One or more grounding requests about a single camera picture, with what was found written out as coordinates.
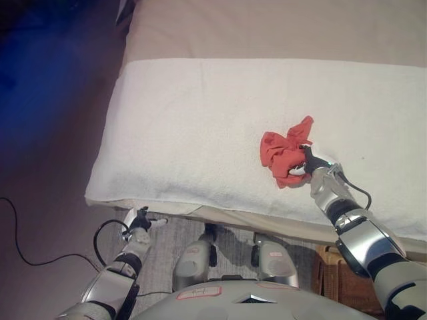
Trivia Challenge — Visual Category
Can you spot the silver robot torso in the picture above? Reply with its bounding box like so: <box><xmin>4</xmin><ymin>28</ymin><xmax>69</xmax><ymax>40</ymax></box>
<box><xmin>133</xmin><ymin>275</ymin><xmax>380</xmax><ymax>320</ymax></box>

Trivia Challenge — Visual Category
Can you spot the woven brown basket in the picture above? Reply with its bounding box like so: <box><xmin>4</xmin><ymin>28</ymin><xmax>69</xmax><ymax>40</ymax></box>
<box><xmin>312</xmin><ymin>245</ymin><xmax>385</xmax><ymax>317</ymax></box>

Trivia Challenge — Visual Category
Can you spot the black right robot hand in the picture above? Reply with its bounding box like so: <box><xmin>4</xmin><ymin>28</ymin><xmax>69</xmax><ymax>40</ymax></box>
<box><xmin>288</xmin><ymin>143</ymin><xmax>333</xmax><ymax>177</ymax></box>

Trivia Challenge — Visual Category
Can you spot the silver left robot leg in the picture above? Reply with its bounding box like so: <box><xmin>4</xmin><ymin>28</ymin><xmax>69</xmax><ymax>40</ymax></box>
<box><xmin>171</xmin><ymin>223</ymin><xmax>218</xmax><ymax>291</ymax></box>

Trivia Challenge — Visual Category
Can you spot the beige duvet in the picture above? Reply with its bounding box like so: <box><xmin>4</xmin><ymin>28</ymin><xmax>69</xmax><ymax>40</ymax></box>
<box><xmin>123</xmin><ymin>0</ymin><xmax>427</xmax><ymax>73</ymax></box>

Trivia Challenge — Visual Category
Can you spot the thin black floor cable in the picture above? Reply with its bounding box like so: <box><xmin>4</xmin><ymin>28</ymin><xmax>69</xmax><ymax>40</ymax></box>
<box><xmin>0</xmin><ymin>197</ymin><xmax>101</xmax><ymax>267</ymax></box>

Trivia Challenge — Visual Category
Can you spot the grey rug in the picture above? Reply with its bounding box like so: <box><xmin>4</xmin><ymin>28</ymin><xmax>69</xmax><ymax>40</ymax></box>
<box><xmin>83</xmin><ymin>207</ymin><xmax>321</xmax><ymax>303</ymax></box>

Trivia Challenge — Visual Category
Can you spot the silver right robot leg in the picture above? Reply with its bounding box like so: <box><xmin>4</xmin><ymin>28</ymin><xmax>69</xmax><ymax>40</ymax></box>
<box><xmin>250</xmin><ymin>232</ymin><xmax>300</xmax><ymax>288</ymax></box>

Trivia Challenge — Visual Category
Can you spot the silver robot leg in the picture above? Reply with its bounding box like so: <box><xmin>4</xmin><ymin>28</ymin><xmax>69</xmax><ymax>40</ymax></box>
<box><xmin>250</xmin><ymin>232</ymin><xmax>300</xmax><ymax>288</ymax></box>
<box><xmin>171</xmin><ymin>223</ymin><xmax>218</xmax><ymax>291</ymax></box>

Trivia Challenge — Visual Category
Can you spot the white fleece blanket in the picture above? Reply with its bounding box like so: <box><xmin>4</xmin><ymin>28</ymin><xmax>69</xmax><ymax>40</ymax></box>
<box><xmin>84</xmin><ymin>57</ymin><xmax>427</xmax><ymax>243</ymax></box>

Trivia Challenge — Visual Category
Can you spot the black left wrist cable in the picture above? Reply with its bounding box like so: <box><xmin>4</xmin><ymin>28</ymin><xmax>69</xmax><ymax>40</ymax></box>
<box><xmin>93</xmin><ymin>219</ymin><xmax>129</xmax><ymax>268</ymax></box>

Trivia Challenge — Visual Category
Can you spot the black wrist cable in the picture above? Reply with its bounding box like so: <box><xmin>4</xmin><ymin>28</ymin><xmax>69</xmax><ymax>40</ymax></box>
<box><xmin>336</xmin><ymin>166</ymin><xmax>373</xmax><ymax>211</ymax></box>
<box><xmin>93</xmin><ymin>219</ymin><xmax>129</xmax><ymax>268</ymax></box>

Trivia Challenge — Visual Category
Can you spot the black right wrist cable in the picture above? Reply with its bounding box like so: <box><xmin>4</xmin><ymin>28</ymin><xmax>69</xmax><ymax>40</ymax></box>
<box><xmin>336</xmin><ymin>166</ymin><xmax>373</xmax><ymax>211</ymax></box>

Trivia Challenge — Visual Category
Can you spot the cream bed sheet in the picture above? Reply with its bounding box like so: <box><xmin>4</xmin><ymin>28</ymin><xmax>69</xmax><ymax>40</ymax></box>
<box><xmin>84</xmin><ymin>195</ymin><xmax>427</xmax><ymax>248</ymax></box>

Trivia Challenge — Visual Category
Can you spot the red cloth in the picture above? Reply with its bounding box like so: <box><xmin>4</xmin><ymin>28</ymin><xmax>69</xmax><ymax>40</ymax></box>
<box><xmin>260</xmin><ymin>115</ymin><xmax>316</xmax><ymax>191</ymax></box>

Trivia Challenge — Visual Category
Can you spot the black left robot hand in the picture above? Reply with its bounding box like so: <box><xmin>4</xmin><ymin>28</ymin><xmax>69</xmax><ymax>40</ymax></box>
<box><xmin>122</xmin><ymin>206</ymin><xmax>169</xmax><ymax>236</ymax></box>

